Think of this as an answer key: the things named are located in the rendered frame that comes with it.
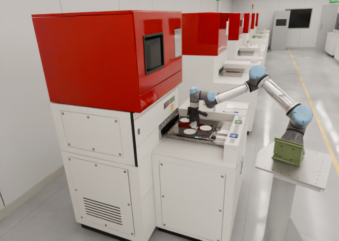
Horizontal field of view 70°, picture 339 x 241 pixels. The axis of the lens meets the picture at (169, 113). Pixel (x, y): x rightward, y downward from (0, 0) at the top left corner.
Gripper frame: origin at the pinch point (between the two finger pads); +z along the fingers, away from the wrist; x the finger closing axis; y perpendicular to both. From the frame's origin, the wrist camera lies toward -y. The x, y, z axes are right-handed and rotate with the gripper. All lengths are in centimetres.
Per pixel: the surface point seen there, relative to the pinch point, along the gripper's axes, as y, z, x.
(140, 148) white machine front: 49, -2, 23
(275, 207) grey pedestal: -44, 48, 51
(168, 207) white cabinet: 31, 58, 18
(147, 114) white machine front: 41.4, -23.0, 12.0
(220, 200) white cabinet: -3, 38, 43
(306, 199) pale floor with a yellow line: -117, 91, 11
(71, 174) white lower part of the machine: 103, 30, -10
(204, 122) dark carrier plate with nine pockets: -12.1, 1.4, -12.8
